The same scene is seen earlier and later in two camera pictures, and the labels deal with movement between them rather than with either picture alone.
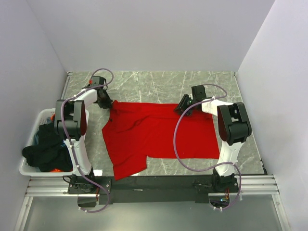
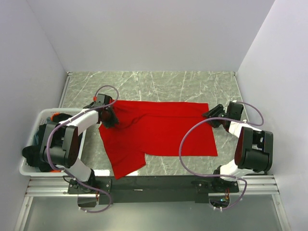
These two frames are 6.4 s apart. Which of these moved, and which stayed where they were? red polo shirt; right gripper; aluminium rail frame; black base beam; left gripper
Moved: right gripper; left gripper
Stayed: aluminium rail frame; black base beam; red polo shirt
